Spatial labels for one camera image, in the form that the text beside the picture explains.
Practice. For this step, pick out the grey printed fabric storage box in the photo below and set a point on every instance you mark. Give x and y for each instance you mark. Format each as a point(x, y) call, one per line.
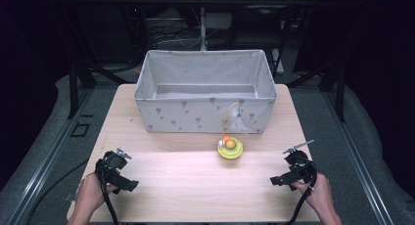
point(202, 117)

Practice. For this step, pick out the person's left hand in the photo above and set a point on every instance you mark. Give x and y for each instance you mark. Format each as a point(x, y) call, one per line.
point(89, 194)

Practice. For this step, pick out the white metal post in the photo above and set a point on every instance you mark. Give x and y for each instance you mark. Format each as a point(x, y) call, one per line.
point(203, 29)

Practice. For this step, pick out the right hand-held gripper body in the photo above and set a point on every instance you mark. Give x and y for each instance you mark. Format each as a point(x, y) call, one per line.
point(301, 168)

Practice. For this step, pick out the black chair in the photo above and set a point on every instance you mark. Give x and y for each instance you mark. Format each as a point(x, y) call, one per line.
point(257, 26)

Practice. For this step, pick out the black metal stand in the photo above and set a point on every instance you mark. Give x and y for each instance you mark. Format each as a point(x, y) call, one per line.
point(76, 84)
point(339, 88)

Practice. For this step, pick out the person's right hand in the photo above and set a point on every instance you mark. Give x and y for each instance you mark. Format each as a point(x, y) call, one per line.
point(318, 194)

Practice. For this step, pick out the yellow feather cat toy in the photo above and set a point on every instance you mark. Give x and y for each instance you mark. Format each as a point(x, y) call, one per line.
point(230, 149)

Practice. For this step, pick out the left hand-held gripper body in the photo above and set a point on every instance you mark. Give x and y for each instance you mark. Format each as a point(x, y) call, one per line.
point(112, 162)

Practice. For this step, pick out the aluminium floor rail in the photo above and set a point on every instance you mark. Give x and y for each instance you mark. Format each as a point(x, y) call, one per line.
point(359, 159)
point(49, 159)

